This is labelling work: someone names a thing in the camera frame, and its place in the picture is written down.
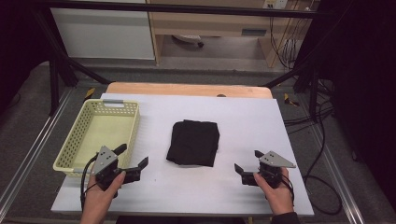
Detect person's right hand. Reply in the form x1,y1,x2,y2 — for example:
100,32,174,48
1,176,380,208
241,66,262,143
253,167,295,216

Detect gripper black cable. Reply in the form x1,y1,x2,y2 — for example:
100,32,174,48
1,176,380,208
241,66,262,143
279,173,296,207
79,154,99,213

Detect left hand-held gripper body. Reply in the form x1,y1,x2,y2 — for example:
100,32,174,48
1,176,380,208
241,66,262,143
92,145,142,198

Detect white power strip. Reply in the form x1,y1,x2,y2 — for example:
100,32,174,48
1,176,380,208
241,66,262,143
172,34,205,49

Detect aluminium floor rail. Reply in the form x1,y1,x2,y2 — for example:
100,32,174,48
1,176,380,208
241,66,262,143
310,123,366,224
0,88,75,216

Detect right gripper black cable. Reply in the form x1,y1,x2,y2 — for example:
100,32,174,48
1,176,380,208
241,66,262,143
279,173,296,207

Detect white table board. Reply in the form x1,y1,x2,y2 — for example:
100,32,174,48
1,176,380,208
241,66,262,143
50,92,315,217

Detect white wall socket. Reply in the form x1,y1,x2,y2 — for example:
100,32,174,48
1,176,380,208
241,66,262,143
262,0,290,10

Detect light wooden desk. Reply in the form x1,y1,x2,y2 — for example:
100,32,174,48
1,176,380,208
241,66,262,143
145,0,314,68

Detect wooden table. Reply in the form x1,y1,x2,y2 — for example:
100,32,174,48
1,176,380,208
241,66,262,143
105,81,275,100

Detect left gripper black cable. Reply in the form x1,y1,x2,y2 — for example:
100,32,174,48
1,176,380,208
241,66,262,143
79,154,99,213

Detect black metal frame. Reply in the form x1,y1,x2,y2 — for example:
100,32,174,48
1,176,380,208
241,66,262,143
30,0,331,123

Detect black cloth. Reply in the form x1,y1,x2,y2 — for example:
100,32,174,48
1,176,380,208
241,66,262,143
165,119,220,168

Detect pale yellow plastic basket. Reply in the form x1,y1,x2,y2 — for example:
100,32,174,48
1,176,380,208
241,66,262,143
52,98,142,178

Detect white cabinet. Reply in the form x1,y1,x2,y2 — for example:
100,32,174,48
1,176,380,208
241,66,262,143
49,0,156,61

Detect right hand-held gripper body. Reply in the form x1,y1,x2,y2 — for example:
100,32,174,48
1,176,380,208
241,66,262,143
241,150,297,189

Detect black floor cables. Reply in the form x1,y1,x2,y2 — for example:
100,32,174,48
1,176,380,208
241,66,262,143
283,77,344,217

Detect yellow black floor tape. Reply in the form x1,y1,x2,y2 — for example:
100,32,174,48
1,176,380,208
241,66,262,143
82,87,96,103
283,92,301,107

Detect hanging desk cables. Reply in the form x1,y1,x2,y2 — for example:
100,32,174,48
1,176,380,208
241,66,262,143
268,13,310,71

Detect person's left hand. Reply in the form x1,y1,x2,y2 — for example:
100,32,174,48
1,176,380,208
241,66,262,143
80,169,127,213

